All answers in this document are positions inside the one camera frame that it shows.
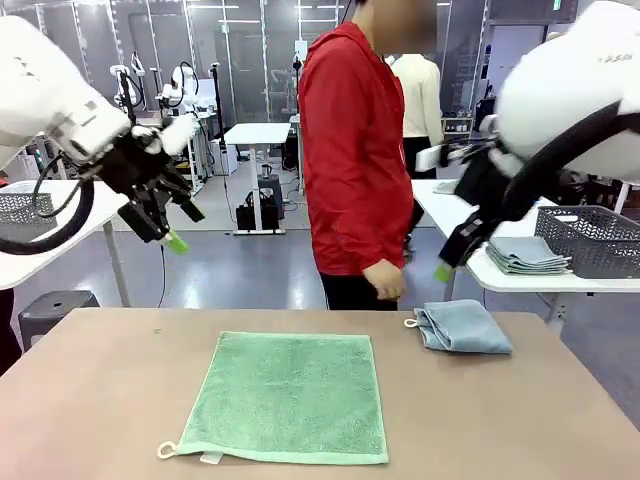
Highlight person in cream top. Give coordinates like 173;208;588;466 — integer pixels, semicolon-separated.
389;52;446;181

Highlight light blue terry towel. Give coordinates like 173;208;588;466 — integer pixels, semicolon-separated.
403;298;514;356

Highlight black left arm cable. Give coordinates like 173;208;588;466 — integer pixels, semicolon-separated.
0;152;96;256

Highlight grey plastic basket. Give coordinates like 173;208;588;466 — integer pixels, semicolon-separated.
0;192;57;242
534;204;640;280

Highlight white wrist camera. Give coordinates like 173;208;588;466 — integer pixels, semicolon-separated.
130;115;195;157
415;141;494;175

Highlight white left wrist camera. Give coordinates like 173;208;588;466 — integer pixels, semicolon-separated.
130;115;195;157

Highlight black tripod stand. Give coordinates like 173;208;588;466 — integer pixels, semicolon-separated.
109;63;150;126

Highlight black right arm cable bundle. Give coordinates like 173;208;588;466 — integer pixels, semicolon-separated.
462;102;640;251

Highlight green terry towel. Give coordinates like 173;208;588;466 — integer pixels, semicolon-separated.
156;330;390;466

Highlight stack of blue-grey towels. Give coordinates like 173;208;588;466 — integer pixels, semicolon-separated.
485;235;574;277

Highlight small grey stool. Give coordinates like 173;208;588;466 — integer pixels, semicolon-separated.
257;174;286;221

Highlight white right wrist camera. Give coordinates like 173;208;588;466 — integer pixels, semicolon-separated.
415;141;494;175

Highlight black bag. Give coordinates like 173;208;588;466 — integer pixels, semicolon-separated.
235;191;280;232

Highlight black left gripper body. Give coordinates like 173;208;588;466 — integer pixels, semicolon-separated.
102;132;194;244

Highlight dark grey plastic stool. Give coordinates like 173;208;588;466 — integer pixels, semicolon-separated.
18;289;101;352

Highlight person's right hand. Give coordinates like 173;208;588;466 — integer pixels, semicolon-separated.
363;258;405;301

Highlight person in red jacket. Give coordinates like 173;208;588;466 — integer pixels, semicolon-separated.
297;0;454;312

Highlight black pole stand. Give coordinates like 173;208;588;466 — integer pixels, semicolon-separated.
208;62;226;176

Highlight white standing desk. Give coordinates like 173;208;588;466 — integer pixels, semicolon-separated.
223;122;292;236

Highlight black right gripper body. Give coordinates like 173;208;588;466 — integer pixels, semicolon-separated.
453;149;511;221

